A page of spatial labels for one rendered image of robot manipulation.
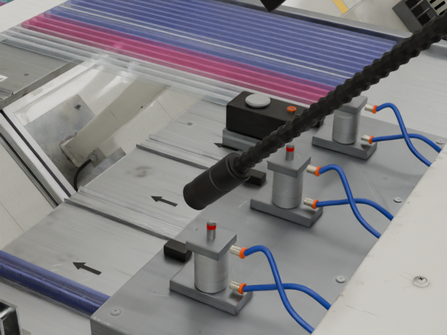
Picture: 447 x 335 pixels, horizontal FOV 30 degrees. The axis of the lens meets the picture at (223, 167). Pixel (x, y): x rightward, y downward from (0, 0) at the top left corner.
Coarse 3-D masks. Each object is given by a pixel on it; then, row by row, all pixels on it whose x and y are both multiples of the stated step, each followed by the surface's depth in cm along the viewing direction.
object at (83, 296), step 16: (0, 256) 65; (0, 272) 65; (16, 272) 64; (32, 272) 64; (48, 272) 64; (48, 288) 63; (64, 288) 62; (80, 288) 62; (80, 304) 62; (96, 304) 61
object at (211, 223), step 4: (208, 220) 52; (212, 220) 52; (208, 224) 51; (212, 224) 51; (216, 224) 52; (208, 228) 52; (212, 228) 52; (208, 232) 52; (212, 232) 52; (208, 236) 52; (212, 236) 52
